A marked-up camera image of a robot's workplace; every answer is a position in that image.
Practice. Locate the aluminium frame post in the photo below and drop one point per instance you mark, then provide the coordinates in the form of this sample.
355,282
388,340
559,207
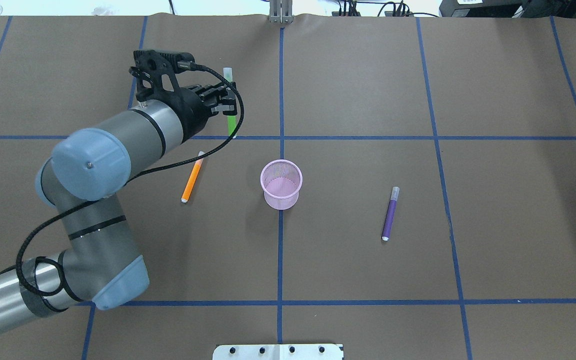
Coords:
281,11

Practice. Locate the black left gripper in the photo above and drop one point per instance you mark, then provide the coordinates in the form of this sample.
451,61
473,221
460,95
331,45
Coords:
188,109

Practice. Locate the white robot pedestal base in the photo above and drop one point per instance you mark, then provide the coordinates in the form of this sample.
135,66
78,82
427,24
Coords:
295,351

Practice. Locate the orange highlighter pen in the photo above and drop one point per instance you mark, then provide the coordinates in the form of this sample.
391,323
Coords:
190,184

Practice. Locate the black box with label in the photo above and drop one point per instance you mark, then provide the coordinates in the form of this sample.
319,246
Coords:
529,9

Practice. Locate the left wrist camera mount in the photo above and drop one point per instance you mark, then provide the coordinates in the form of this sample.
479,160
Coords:
155,75

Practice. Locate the pink mesh pen holder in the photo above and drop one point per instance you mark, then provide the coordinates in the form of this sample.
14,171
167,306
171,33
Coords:
281,181

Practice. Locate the purple highlighter pen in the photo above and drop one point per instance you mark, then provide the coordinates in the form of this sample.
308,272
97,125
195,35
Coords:
390,212

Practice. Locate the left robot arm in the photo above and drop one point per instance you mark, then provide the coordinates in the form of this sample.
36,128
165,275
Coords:
87,252

